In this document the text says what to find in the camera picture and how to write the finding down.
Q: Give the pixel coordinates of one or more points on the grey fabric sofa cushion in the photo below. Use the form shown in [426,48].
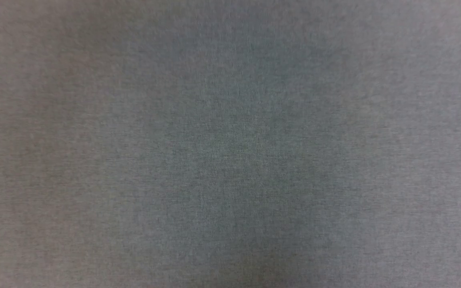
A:
[230,144]

